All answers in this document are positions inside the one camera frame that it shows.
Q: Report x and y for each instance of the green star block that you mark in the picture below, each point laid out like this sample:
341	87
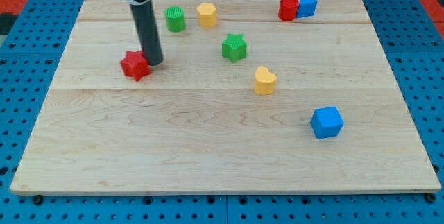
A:
234	47

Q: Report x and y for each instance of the red star block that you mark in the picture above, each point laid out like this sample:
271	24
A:
135	65

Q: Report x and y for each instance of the blue triangle block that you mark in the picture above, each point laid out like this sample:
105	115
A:
307	8

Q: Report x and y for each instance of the light wooden board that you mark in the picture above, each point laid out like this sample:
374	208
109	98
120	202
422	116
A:
195	126

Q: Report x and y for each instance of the yellow heart block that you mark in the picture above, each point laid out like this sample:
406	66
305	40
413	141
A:
265	81

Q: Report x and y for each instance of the yellow hexagon block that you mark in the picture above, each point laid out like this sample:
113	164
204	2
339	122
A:
207	15

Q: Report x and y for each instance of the green cylinder block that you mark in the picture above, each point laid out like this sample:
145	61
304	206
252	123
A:
175	19

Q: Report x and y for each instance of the blue cube block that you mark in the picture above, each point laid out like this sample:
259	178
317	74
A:
326	122

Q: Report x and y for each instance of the red cylinder block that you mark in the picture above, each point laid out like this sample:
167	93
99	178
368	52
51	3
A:
288	10

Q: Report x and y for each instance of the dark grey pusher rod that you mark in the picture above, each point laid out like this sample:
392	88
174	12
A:
145	23

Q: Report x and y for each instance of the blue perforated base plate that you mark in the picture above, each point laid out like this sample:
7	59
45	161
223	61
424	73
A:
33	36

